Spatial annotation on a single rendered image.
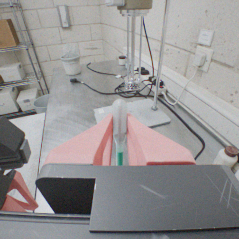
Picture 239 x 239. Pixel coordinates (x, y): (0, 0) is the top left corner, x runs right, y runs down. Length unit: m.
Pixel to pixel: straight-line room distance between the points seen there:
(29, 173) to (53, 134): 0.17
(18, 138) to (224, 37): 0.64
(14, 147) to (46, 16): 2.37
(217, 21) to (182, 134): 0.42
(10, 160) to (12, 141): 0.02
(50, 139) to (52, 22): 2.08
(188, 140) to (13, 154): 0.52
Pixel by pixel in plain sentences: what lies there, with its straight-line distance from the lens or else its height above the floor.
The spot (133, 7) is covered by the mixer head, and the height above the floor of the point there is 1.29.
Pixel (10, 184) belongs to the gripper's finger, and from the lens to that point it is 0.28.
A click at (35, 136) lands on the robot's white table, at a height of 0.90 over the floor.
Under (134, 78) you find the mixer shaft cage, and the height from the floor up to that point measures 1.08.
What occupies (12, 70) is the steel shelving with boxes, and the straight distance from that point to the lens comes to 2.40.
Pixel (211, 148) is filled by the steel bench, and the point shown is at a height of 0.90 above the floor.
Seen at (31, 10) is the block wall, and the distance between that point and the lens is 2.54.
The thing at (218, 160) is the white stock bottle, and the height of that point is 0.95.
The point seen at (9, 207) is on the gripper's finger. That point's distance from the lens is 0.26.
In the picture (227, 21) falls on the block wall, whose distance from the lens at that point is 0.65.
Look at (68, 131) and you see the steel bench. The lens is 0.62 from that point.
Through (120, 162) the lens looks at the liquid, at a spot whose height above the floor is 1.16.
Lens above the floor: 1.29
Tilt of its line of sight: 38 degrees down
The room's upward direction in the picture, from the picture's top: 2 degrees counter-clockwise
